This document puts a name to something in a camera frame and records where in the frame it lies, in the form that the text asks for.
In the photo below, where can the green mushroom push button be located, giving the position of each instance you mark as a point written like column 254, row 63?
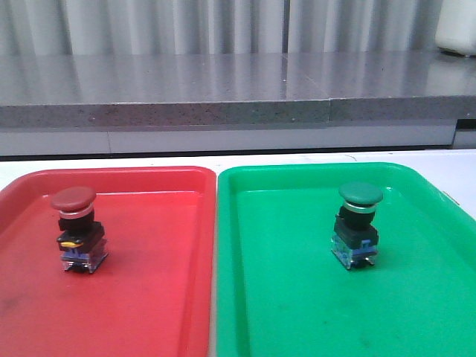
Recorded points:
column 354, row 240

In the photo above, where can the green plastic tray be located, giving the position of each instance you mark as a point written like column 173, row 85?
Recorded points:
column 281, row 291

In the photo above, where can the red plastic tray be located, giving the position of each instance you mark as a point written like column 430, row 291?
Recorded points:
column 150, row 296

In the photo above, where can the white appliance on counter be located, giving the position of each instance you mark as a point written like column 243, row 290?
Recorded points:
column 456, row 27

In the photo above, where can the red mushroom push button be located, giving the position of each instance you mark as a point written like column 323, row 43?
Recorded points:
column 82, row 241

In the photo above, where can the grey stone counter ledge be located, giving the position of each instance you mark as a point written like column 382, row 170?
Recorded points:
column 153, row 104

